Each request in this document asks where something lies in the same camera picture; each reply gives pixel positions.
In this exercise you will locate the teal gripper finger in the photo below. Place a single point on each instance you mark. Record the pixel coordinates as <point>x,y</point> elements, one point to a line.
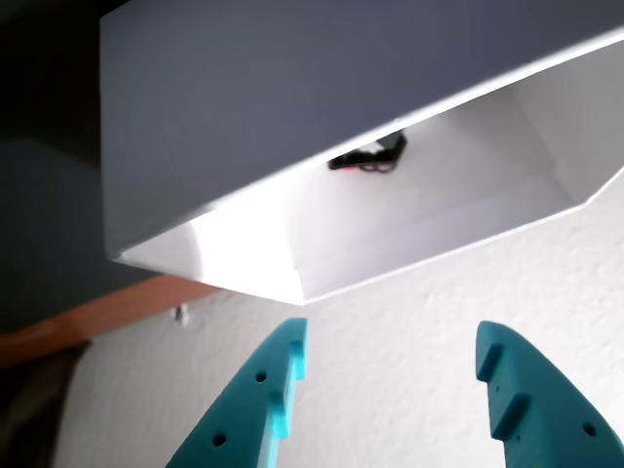
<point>239,419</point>
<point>551,419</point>

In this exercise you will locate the small black battery pack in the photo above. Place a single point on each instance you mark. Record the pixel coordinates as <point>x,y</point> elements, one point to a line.
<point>370,158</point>

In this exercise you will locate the white open cardboard box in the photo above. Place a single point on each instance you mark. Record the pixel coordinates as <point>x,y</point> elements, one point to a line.
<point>219,122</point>

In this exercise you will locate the grey curtain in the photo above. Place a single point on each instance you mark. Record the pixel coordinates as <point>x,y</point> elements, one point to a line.
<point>34,414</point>

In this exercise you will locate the black mat with WOWROBO print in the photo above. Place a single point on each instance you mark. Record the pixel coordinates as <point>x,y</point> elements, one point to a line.
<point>49,219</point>

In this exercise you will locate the small white wall clip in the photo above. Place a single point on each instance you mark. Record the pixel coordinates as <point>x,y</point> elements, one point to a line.
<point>182,315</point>

